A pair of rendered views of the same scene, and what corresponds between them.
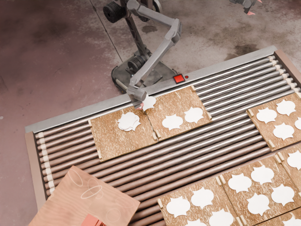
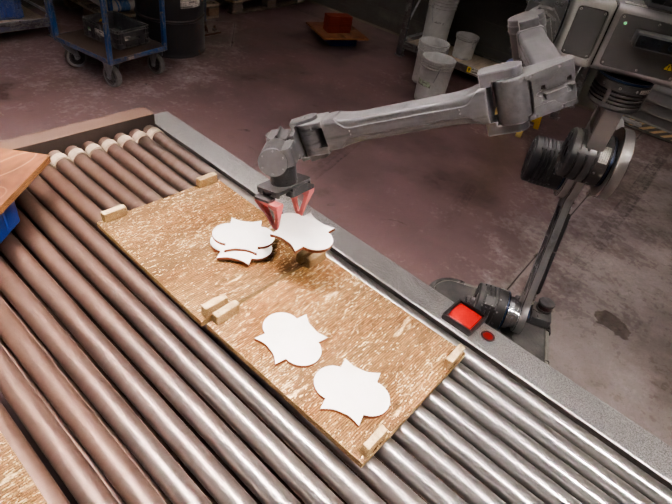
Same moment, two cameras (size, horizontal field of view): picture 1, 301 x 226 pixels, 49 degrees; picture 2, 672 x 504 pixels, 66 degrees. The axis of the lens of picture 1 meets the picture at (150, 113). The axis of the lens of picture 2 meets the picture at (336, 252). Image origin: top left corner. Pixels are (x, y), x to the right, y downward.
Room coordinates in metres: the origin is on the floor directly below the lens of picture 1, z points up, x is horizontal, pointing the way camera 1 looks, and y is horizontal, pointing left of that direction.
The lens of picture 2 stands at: (0.82, -0.71, 1.74)
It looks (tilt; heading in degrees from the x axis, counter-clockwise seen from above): 39 degrees down; 51
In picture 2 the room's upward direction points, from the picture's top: 11 degrees clockwise
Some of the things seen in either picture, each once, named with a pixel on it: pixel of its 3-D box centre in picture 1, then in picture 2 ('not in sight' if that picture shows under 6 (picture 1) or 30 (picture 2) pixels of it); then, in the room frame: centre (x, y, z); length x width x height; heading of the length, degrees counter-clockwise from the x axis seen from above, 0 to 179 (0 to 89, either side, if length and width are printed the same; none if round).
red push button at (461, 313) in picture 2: (178, 79); (464, 317); (1.61, -0.25, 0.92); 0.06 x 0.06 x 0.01; 16
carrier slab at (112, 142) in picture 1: (122, 131); (210, 240); (1.19, 0.21, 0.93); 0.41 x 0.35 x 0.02; 105
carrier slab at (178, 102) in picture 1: (176, 111); (338, 341); (1.31, -0.19, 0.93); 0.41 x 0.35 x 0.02; 106
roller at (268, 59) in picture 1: (161, 95); (382, 298); (1.49, -0.10, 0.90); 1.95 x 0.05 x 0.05; 106
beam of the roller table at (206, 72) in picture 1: (158, 89); (398, 288); (1.56, -0.08, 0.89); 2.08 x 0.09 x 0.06; 106
